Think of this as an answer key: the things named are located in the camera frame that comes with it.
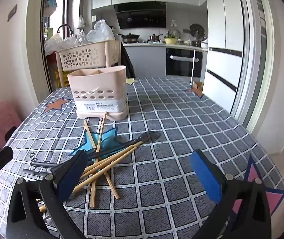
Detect grey checked star tablecloth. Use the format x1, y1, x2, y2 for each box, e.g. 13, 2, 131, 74
0, 76, 284, 239

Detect clear plastic bags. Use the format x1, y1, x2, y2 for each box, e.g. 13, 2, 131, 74
44, 31, 89, 55

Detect dark hanging jacket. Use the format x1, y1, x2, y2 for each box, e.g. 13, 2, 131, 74
121, 42, 136, 79

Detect small cardboard box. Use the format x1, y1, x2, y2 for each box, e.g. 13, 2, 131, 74
192, 81, 204, 94

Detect white plastic bag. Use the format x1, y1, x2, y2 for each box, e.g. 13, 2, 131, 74
87, 19, 115, 41

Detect black built-in oven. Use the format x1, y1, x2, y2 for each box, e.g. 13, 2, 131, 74
166, 48, 203, 77

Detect white mop pole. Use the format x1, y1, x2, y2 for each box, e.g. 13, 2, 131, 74
189, 50, 198, 86

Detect black kitchen faucet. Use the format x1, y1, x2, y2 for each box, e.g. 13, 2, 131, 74
57, 24, 74, 38

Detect black wok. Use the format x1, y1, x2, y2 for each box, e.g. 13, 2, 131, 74
117, 33, 140, 43

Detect white refrigerator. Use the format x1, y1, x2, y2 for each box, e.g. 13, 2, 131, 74
203, 0, 244, 105

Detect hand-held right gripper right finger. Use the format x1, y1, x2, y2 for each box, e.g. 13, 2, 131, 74
190, 150, 272, 239

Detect black range hood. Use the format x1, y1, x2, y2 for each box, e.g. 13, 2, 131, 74
114, 2, 167, 29

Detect beige basket trolley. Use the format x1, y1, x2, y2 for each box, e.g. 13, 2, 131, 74
56, 40, 122, 88

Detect steel cooking pot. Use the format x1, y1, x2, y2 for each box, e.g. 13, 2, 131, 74
149, 33, 163, 43

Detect grey wall switch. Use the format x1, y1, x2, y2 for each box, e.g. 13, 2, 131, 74
7, 4, 18, 22

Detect yellow packages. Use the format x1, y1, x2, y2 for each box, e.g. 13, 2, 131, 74
54, 69, 66, 88

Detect beige plastic utensil holder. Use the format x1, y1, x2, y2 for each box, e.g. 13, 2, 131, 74
66, 65, 130, 120

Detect round steamer rack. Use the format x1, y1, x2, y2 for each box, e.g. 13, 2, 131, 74
189, 24, 205, 36

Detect small hanging white bag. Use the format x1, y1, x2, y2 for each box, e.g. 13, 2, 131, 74
75, 15, 86, 28

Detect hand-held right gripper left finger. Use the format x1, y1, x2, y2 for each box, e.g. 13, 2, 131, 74
6, 150, 89, 239

